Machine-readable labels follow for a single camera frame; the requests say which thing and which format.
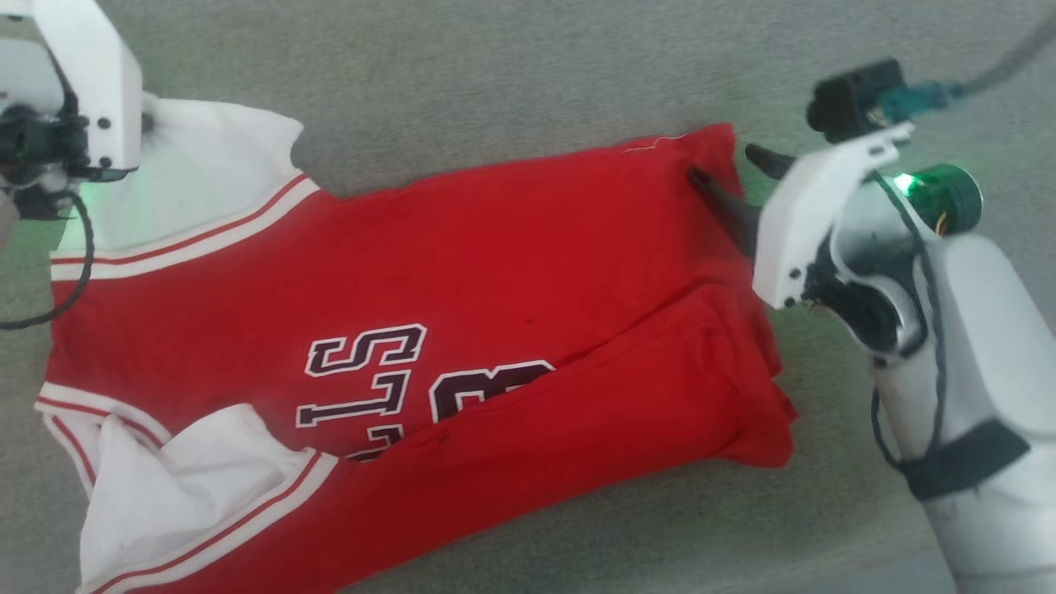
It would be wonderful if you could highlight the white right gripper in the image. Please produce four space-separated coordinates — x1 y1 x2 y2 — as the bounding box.
687 122 983 356

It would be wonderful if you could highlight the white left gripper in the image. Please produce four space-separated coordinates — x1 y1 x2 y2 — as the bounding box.
0 0 158 222

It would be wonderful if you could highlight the red and white basketball jersey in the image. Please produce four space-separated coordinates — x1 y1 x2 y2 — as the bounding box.
35 97 799 594

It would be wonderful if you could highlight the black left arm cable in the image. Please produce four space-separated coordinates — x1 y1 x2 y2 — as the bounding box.
0 188 96 331

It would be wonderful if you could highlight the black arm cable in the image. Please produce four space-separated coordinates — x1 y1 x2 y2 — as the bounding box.
0 188 96 331
870 169 950 488

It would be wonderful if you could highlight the teal right camera connector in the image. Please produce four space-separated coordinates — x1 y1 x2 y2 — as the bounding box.
876 78 966 125

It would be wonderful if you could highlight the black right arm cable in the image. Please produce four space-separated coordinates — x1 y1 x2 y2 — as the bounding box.
870 169 950 488

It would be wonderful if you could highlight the grey right camera cable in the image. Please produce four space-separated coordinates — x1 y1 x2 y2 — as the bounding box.
957 12 1056 93

